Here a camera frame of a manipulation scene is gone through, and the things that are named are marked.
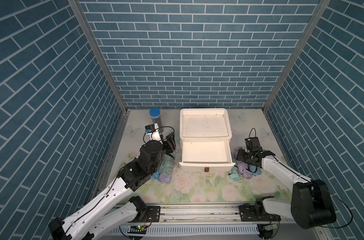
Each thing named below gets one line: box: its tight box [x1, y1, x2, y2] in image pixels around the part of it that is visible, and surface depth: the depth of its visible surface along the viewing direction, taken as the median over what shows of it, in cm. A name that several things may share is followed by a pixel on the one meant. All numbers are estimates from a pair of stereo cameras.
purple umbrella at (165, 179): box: [158, 173, 173, 184], surface depth 84 cm
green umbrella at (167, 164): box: [159, 150, 179, 175], surface depth 84 cm
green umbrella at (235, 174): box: [228, 165, 245, 183], surface depth 87 cm
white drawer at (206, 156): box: [178, 141, 236, 172], surface depth 78 cm
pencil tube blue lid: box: [149, 107, 164, 128], surface depth 96 cm
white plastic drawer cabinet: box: [179, 108, 232, 154], surface depth 82 cm
